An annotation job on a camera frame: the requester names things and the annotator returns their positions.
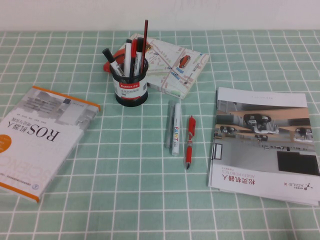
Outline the red and black pencil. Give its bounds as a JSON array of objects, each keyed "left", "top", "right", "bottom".
[{"left": 141, "top": 19, "right": 150, "bottom": 76}]

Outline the black marker red band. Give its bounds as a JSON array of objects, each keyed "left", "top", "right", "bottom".
[{"left": 133, "top": 37, "right": 145, "bottom": 77}]

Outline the red gel pen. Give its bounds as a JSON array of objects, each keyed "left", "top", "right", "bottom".
[{"left": 184, "top": 115, "right": 197, "bottom": 171}]

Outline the white paint marker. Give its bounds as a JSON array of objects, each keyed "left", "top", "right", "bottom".
[{"left": 171, "top": 103, "right": 182, "bottom": 157}]

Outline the tall white marker black cap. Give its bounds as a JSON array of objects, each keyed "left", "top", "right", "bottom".
[{"left": 124, "top": 39, "right": 133, "bottom": 78}]

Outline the map cover book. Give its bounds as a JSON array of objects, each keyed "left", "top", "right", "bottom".
[{"left": 124, "top": 33, "right": 210, "bottom": 100}]

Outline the black mesh pen holder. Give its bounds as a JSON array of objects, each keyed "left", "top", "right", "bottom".
[{"left": 109, "top": 58, "right": 150, "bottom": 107}]

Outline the short white marker black cap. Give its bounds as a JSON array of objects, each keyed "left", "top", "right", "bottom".
[{"left": 101, "top": 48, "right": 126, "bottom": 77}]

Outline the AgileX robotics brochure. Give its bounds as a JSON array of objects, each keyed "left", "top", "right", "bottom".
[{"left": 208, "top": 86, "right": 320, "bottom": 206}]

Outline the white ROS robotics book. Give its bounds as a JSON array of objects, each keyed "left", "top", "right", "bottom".
[{"left": 0, "top": 85, "right": 102, "bottom": 204}]

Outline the green checkered tablecloth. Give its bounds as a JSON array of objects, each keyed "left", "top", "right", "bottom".
[{"left": 0, "top": 29, "right": 320, "bottom": 240}]

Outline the grey transparent pen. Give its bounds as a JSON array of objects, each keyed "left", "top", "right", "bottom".
[{"left": 164, "top": 100, "right": 176, "bottom": 149}]

